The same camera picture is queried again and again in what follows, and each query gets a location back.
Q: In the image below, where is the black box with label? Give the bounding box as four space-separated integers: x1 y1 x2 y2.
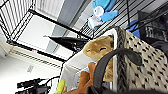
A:
136 9 168 42

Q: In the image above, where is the tan plush toy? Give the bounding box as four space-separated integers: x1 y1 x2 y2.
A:
82 34 116 83

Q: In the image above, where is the yellow-green toy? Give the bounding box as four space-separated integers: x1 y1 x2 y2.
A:
55 78 67 94

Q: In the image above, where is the glossy black bag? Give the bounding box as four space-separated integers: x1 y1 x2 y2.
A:
47 34 90 51

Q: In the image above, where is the blue plush toy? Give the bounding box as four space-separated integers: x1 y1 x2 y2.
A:
87 0 120 30

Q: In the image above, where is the orange plush toy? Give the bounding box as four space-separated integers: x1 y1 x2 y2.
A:
66 61 98 94

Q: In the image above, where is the black wire shelf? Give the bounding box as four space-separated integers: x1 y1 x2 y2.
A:
0 0 168 64

